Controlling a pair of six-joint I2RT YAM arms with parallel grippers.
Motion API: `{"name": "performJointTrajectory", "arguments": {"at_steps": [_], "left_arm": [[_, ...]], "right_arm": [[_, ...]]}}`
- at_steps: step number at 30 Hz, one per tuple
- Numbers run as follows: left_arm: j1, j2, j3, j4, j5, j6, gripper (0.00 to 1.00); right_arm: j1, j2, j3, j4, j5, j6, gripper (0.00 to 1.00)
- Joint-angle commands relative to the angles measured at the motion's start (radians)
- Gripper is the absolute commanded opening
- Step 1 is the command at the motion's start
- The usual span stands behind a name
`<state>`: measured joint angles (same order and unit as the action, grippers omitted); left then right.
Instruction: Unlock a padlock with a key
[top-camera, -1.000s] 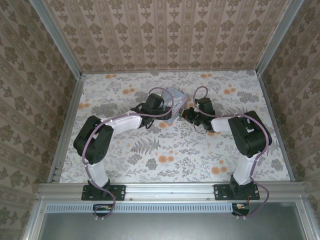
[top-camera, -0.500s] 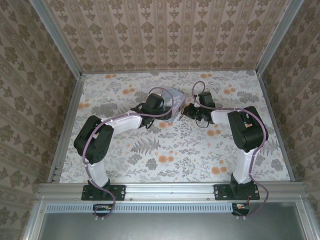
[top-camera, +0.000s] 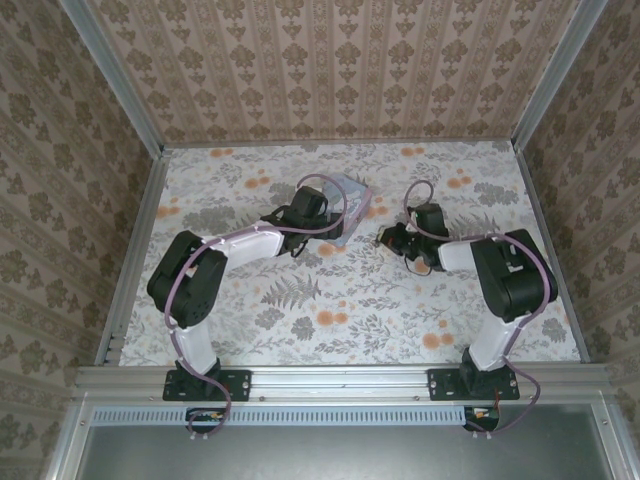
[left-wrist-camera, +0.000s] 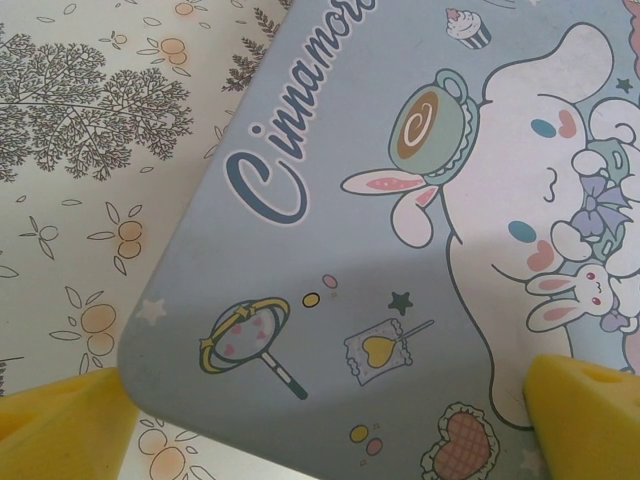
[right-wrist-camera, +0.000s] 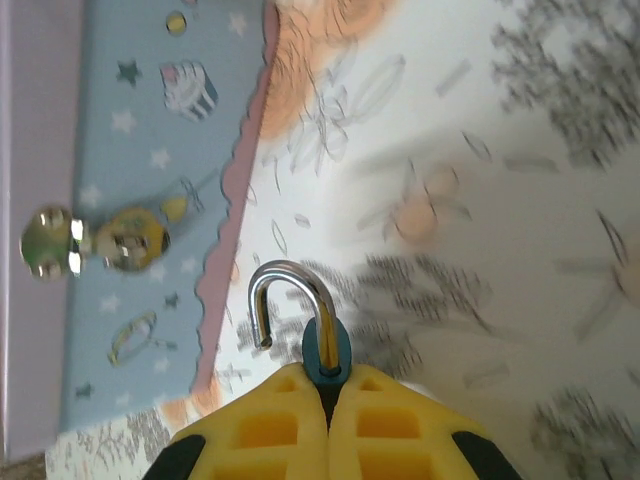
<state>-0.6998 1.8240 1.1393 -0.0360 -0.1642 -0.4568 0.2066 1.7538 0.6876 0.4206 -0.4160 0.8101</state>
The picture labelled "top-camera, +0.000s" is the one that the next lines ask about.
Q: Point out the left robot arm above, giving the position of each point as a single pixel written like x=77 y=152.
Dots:
x=195 y=347

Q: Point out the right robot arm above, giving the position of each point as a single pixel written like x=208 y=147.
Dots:
x=495 y=347

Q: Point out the floral patterned table cover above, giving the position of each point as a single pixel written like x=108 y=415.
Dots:
x=350 y=325

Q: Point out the grey metal panel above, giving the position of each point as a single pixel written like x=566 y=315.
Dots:
x=325 y=455

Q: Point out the aluminium back rail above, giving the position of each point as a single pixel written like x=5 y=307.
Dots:
x=340 y=142

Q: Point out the aluminium front rail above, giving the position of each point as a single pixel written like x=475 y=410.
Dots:
x=340 y=382

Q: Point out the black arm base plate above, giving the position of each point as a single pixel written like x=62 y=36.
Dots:
x=442 y=385
x=235 y=385

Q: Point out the aluminium side rail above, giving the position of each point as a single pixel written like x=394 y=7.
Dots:
x=135 y=250

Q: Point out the aluminium frame post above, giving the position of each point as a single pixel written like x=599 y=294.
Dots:
x=554 y=75
x=119 y=75

